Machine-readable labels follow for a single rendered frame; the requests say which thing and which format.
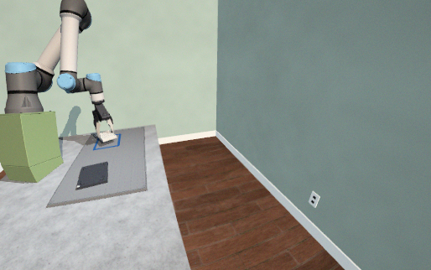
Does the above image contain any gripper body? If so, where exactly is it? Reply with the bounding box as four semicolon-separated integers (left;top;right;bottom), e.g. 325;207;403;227
91;100;105;121

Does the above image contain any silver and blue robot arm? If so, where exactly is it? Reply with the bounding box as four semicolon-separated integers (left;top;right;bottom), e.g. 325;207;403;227
4;0;105;114

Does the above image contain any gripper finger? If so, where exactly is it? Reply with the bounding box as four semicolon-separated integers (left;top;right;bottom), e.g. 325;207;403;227
93;117;101;138
106;116;114;133

